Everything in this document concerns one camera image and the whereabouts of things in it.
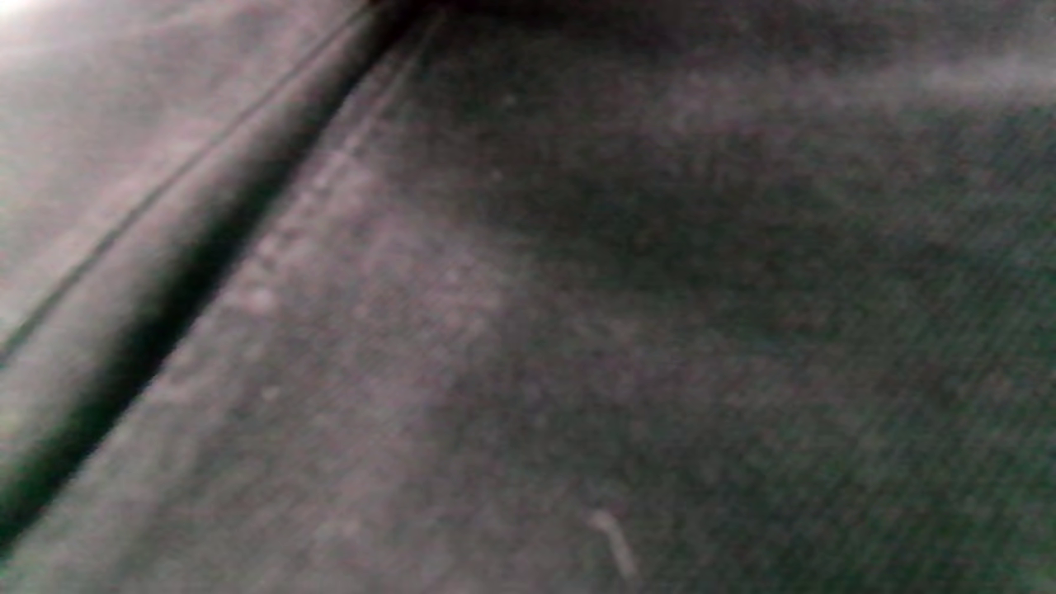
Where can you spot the black trousers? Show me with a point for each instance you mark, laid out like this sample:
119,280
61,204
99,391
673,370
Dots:
577,330

